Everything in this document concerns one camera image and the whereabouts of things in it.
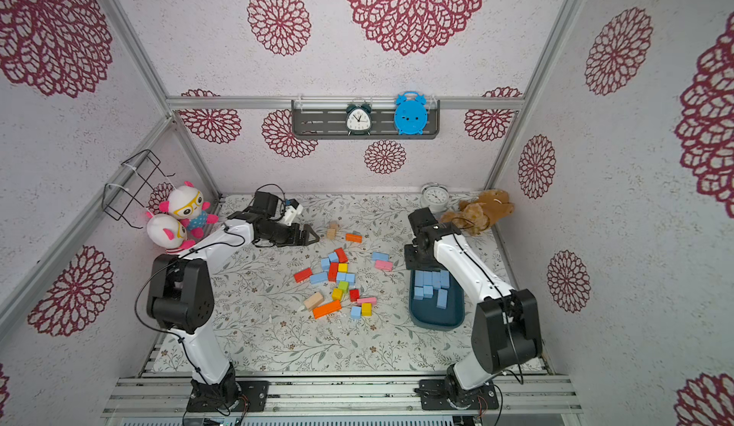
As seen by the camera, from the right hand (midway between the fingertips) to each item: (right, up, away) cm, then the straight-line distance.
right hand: (416, 258), depth 87 cm
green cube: (-23, -10, +5) cm, 25 cm away
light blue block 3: (+9, -13, +3) cm, 16 cm away
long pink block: (-13, -14, +3) cm, 19 cm away
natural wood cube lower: (-28, +6, +19) cm, 35 cm away
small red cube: (-19, -12, +5) cm, 23 cm away
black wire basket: (-78, +19, -11) cm, 81 cm away
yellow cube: (-23, -4, +8) cm, 25 cm away
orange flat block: (-20, +5, +20) cm, 28 cm away
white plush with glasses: (-74, +17, +6) cm, 76 cm away
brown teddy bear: (+22, +13, +8) cm, 26 cm away
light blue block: (-10, -1, +15) cm, 18 cm away
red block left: (-37, -7, +11) cm, 39 cm away
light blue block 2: (-18, -16, -1) cm, 25 cm away
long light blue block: (+2, -8, +8) cm, 11 cm away
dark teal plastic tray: (+3, -17, -2) cm, 17 cm away
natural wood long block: (-32, -14, +3) cm, 35 cm away
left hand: (-34, +5, +6) cm, 35 cm away
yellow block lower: (-15, -16, 0) cm, 22 cm away
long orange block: (-27, -16, +2) cm, 32 cm away
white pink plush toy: (-74, +8, -4) cm, 74 cm away
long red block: (-24, -1, +13) cm, 27 cm away
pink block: (-9, -4, +13) cm, 17 cm away
